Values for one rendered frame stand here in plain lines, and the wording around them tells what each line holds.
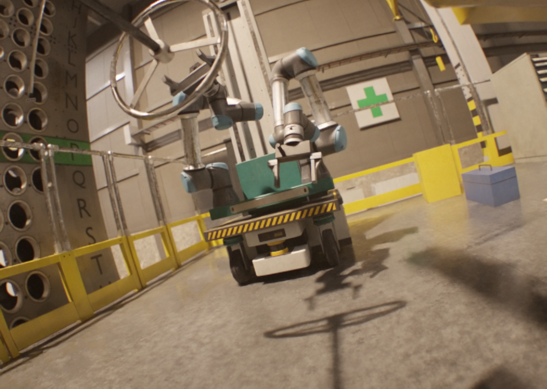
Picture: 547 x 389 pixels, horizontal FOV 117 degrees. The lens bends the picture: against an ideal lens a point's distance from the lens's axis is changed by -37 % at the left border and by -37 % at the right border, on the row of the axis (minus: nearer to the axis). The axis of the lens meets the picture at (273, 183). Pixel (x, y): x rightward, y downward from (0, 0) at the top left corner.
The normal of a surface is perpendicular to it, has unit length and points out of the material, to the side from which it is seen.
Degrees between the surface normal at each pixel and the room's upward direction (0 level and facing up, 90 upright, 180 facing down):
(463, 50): 90
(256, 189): 90
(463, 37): 90
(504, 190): 90
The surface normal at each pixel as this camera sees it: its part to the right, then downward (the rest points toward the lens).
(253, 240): -0.22, 0.03
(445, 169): -0.42, 0.08
